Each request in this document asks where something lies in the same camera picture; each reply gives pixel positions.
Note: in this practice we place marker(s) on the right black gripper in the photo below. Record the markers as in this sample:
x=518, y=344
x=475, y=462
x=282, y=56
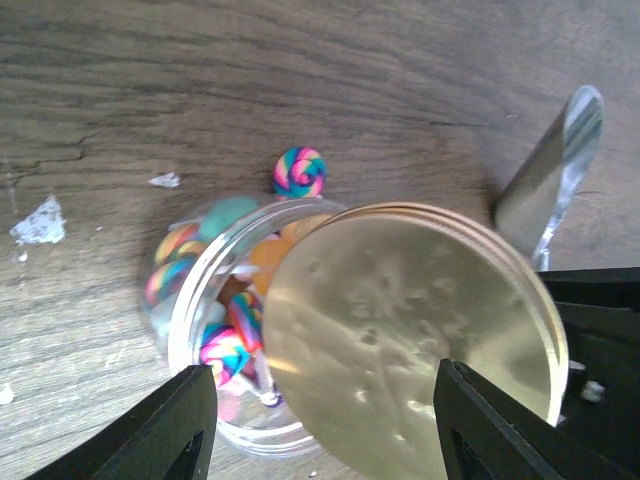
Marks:
x=599, y=309

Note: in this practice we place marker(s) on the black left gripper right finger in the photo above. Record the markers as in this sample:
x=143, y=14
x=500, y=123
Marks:
x=484, y=433

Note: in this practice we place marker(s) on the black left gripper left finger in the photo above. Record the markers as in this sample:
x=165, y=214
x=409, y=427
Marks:
x=167, y=435

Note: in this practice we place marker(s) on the metal scoop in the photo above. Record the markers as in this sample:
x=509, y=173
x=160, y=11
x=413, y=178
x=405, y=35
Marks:
x=533, y=205

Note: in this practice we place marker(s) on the clear plastic jar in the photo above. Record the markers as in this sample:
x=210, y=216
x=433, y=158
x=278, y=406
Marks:
x=203, y=286

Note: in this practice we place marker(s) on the round white jar lid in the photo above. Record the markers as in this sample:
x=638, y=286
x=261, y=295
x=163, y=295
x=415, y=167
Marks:
x=361, y=311

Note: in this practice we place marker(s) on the fallen swirl lollipop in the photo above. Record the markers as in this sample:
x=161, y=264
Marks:
x=300, y=172

